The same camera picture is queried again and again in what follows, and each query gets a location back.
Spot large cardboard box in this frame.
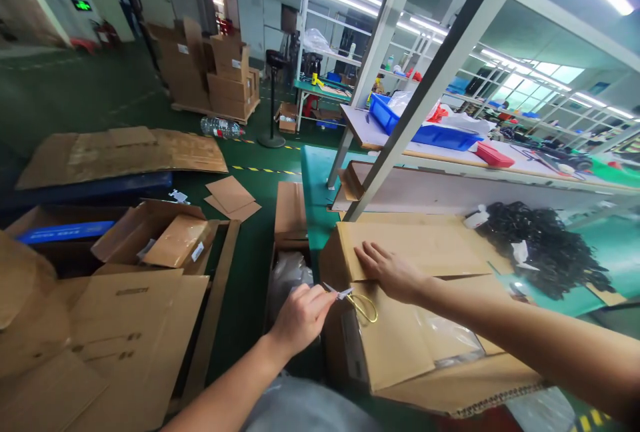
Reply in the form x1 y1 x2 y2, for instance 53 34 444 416
319 211 551 419

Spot open box with plastic bag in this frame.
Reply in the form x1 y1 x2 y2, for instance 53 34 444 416
263 241 321 338

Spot open cardboard box with flaps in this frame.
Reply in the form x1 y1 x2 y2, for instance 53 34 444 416
3 199 221 281

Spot red fire extinguisher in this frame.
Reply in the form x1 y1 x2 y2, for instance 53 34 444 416
92 19 122 49

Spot white paper tag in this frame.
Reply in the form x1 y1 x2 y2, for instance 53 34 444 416
509 239 542 273

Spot flattened cardboard carton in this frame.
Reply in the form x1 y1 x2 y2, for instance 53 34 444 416
0 229 211 432

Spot white shelving workstation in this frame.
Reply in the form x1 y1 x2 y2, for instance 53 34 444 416
292 0 451 134

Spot person's left hand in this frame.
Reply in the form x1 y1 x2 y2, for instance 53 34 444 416
269 281 338 356

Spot clear plastic bag in box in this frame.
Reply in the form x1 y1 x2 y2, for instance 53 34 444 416
419 309 487 369

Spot large flat cardboard sheet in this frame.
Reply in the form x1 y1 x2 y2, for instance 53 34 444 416
15 125 229 191

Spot blue carton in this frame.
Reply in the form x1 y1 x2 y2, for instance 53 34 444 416
16 221 117 245

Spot small open floor carton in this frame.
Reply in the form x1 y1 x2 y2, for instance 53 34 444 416
273 101 301 135

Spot small flat cardboard pieces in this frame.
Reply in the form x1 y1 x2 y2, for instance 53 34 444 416
203 175 263 223

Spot white workbench with metal frame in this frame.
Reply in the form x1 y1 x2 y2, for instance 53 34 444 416
326 0 640 224

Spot small snips with gold handle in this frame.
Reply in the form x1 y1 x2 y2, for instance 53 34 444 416
322 281 379 325

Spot dark blue platform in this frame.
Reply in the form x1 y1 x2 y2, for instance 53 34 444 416
0 171 175 225

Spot narrow closed cardboard box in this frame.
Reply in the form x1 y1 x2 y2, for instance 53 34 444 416
274 181 309 252

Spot black pole stand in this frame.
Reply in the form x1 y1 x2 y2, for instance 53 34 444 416
257 49 287 149

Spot blue plastic bin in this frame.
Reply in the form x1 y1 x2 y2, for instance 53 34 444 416
368 92 485 153

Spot person's body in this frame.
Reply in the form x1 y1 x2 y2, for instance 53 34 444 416
243 377 383 432

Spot pile of black straps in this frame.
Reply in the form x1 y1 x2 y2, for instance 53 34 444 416
475 201 617 302

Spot stack of cartons on pallet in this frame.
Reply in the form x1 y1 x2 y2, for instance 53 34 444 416
145 17 262 126

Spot clear water bottle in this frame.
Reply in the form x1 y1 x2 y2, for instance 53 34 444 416
200 116 247 141

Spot red flat box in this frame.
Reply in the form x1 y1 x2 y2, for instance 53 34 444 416
475 141 516 169

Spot person's right hand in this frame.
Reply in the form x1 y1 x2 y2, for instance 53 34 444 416
353 241 435 304

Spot small labelled cardboard box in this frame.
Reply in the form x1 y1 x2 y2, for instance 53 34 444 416
142 213 211 269

